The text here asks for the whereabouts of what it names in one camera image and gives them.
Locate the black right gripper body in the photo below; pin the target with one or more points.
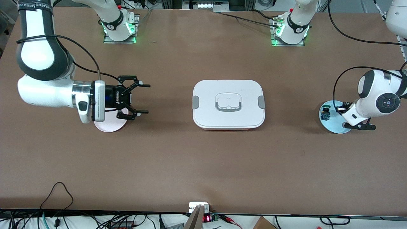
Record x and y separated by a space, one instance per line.
115 96

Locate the grey aluminium bar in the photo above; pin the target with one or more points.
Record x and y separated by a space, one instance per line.
194 221

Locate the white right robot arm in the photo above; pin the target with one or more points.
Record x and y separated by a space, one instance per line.
41 57

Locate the metal frame white connectors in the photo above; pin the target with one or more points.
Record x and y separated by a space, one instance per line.
203 4

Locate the white lidded storage box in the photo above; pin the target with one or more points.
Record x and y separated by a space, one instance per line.
229 119

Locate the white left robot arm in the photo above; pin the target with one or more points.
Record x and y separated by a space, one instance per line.
372 105

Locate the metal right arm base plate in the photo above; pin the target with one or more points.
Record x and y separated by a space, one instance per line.
106 39

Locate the perforated metal rail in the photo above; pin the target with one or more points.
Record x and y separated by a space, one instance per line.
403 51

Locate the small white mounted device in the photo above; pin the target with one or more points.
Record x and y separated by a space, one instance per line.
194 205

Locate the grey box latch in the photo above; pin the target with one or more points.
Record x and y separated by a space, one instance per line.
196 102
261 101

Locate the red digit display module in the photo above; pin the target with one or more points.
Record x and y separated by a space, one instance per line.
207 218

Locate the pink round plate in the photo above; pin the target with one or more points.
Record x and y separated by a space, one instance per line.
109 127

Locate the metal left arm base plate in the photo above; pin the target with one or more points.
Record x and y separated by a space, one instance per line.
274 43

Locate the light blue round plate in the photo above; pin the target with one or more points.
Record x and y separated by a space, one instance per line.
334 128

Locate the brown cardboard piece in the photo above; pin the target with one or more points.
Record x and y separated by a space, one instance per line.
264 224

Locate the green push button switch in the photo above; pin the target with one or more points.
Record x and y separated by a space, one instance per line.
325 114

